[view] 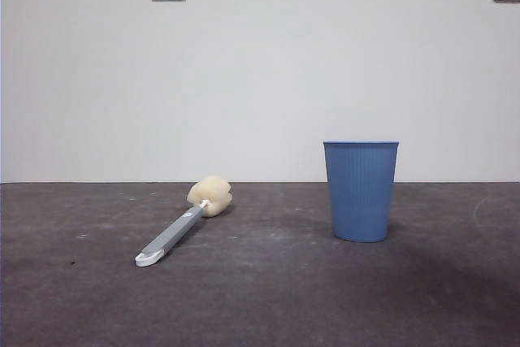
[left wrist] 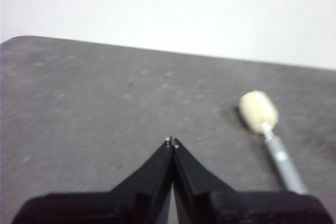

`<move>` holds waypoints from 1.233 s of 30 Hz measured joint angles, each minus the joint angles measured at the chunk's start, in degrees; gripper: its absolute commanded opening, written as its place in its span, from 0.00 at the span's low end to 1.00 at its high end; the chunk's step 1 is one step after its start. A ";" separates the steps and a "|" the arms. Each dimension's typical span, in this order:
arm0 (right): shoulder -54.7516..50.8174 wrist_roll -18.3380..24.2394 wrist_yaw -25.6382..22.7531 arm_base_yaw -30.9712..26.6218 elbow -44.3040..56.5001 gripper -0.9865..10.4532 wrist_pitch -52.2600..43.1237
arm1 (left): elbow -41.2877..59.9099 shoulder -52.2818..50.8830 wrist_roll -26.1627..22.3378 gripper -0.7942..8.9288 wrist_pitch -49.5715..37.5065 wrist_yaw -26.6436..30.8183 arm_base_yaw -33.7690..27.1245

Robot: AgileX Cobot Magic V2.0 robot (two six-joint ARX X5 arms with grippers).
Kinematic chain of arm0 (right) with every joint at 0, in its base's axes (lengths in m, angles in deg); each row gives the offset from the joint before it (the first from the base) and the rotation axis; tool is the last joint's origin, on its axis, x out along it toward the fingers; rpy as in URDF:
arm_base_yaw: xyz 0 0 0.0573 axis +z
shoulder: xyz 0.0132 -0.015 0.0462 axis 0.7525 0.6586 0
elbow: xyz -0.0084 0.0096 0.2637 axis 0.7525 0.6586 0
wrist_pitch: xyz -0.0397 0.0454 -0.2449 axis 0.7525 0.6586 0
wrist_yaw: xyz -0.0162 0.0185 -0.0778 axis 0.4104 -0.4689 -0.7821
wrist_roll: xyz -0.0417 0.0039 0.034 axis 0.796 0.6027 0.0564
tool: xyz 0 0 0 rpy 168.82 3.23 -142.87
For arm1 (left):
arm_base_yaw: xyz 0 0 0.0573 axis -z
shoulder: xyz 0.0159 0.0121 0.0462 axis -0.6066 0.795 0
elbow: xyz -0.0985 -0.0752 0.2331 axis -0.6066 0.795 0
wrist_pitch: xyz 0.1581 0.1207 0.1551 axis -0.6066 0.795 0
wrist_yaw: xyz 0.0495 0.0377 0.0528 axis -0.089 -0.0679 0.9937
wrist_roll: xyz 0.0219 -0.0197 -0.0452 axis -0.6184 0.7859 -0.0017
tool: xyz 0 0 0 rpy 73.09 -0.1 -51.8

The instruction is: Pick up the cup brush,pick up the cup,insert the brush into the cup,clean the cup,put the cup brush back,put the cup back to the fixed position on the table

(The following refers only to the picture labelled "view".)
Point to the blue ribbed plastic cup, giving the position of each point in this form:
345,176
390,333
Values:
360,196

